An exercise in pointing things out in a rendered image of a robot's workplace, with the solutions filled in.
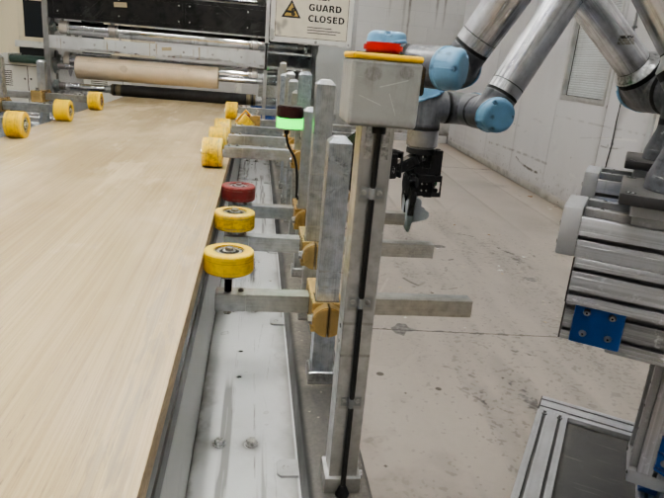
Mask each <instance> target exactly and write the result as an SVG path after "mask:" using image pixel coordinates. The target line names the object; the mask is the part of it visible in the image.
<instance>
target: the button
mask: <svg viewBox="0 0 664 498"><path fill-rule="evenodd" d="M364 49H365V50H366V51H369V52H381V53H393V54H400V52H403V46H401V44H400V43H392V42H381V41H367V43H364Z"/></svg>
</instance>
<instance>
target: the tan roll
mask: <svg viewBox="0 0 664 498"><path fill-rule="evenodd" d="M57 68H58V69H67V70H74V71H75V75H76V77H77V78H80V79H93V80H106V81H119V82H131V83H144V84H158V85H171V86H184V87H197V88H210V89H218V86H219V81H220V82H232V83H245V84H258V85H263V79H261V78H249V77H236V76H223V75H218V67H209V66H197V65H185V64H173V63H161V62H148V61H136V60H123V59H111V58H100V57H87V56H76V57H75V61H74V64H73V63H61V62H58V63H57Z"/></svg>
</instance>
